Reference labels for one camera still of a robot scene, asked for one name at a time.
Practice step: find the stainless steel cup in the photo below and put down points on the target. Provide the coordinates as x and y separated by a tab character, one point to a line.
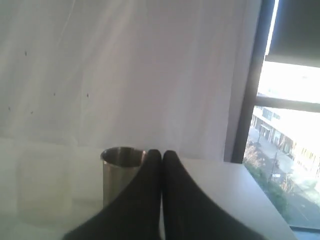
120	165

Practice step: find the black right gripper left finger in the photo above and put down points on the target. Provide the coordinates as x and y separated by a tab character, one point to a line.
134	214

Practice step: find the dark roller window blind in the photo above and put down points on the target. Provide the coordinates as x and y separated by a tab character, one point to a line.
296	33

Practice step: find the dark window frame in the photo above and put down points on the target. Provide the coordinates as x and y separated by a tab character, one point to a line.
244	96

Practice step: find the translucent plastic container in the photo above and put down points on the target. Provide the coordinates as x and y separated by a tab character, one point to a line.
43	186

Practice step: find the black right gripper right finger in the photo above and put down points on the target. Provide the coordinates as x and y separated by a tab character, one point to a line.
202	201

